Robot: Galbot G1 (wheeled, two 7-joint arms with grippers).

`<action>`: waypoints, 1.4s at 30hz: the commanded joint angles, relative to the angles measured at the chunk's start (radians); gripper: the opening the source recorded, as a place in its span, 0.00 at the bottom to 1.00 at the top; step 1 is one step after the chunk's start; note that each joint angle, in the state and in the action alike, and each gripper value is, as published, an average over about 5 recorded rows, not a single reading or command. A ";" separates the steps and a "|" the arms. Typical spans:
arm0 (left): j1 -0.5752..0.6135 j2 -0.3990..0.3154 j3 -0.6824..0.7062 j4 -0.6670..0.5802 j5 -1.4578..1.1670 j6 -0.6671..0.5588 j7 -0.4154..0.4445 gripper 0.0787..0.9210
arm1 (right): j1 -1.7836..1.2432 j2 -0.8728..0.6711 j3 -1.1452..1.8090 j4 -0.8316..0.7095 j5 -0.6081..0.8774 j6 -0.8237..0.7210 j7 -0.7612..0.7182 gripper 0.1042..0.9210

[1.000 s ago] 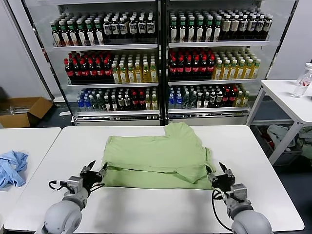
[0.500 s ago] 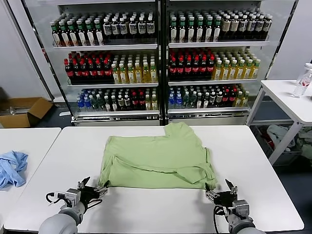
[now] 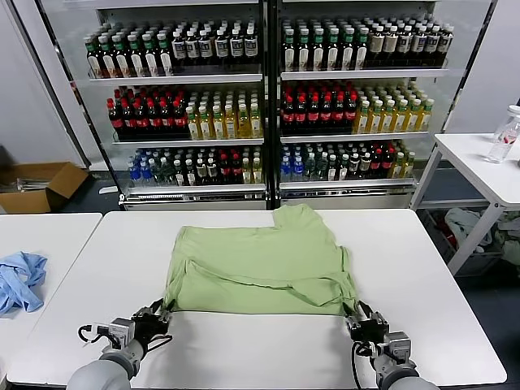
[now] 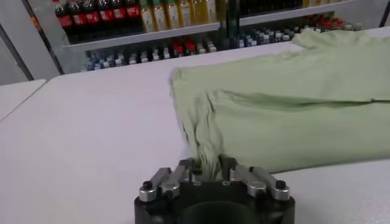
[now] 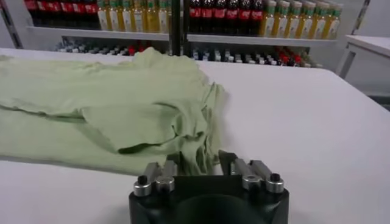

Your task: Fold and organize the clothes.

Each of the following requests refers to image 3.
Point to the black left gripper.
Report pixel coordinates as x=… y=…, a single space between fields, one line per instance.
x=150 y=329

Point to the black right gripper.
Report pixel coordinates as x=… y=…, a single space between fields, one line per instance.
x=367 y=330

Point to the light green t-shirt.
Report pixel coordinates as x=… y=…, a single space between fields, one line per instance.
x=260 y=260

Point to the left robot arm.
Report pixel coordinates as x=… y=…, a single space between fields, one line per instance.
x=97 y=373

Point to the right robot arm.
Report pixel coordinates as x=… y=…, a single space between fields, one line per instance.
x=402 y=380

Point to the red garment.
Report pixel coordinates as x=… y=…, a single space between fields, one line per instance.
x=445 y=233

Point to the grey plastic laundry crate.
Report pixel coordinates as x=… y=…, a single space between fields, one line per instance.
x=479 y=260

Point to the white flat floor object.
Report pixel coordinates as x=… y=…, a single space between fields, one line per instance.
x=108 y=189

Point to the white rectangular table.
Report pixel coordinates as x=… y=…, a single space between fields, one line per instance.
x=48 y=235

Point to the small blue water bottle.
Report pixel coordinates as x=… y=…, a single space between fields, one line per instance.
x=298 y=170
x=134 y=175
x=286 y=171
x=146 y=175

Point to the small green-tinted clear bottle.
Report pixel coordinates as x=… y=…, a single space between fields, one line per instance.
x=310 y=168
x=321 y=168
x=157 y=174
x=168 y=173

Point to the small dark bottle white cap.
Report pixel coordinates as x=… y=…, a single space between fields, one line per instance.
x=190 y=173
x=332 y=168
x=213 y=172
x=179 y=173
x=355 y=167
x=201 y=172
x=365 y=167
x=343 y=168

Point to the white crumpled garment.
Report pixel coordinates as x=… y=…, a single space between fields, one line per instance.
x=463 y=221

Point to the light blue crumpled garment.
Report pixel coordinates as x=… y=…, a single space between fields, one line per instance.
x=20 y=280

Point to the small cola bottle red cap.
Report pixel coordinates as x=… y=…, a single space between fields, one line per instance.
x=224 y=170
x=387 y=165
x=376 y=165
x=236 y=170

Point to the small yellow tea bottle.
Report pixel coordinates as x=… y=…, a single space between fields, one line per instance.
x=257 y=171
x=398 y=166
x=410 y=166
x=246 y=172

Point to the open cardboard box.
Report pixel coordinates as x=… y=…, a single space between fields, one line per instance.
x=61 y=178

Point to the pale green crumpled garment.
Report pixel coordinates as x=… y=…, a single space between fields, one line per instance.
x=510 y=239

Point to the grey metal parts bundle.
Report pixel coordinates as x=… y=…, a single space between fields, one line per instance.
x=24 y=185

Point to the white table grey legs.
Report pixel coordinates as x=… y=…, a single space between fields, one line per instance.
x=463 y=158

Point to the black bulky object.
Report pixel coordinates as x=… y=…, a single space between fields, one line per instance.
x=6 y=162

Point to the clear plastic water bottle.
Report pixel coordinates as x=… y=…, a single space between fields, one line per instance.
x=503 y=138

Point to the white beverage display shelf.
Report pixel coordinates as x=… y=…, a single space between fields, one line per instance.
x=183 y=77
x=357 y=74

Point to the dark tea bottle green cap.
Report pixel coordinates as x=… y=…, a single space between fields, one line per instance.
x=333 y=50
x=136 y=57
x=109 y=59
x=319 y=50
x=94 y=59
x=304 y=50
x=361 y=48
x=150 y=57
x=165 y=56
x=348 y=49
x=122 y=58
x=289 y=50

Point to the dark bottle navy label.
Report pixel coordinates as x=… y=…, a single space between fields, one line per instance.
x=221 y=49
x=192 y=50
x=237 y=48
x=206 y=50
x=178 y=50
x=251 y=48

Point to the dark bottle beige label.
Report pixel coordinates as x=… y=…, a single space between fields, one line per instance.
x=433 y=44
x=377 y=44
x=391 y=44
x=446 y=43
x=419 y=44
x=405 y=44

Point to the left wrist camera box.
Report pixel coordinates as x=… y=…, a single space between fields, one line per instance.
x=121 y=331

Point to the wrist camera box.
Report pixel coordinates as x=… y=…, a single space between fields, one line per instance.
x=398 y=345
x=121 y=331

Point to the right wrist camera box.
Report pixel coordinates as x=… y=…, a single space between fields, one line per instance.
x=398 y=345

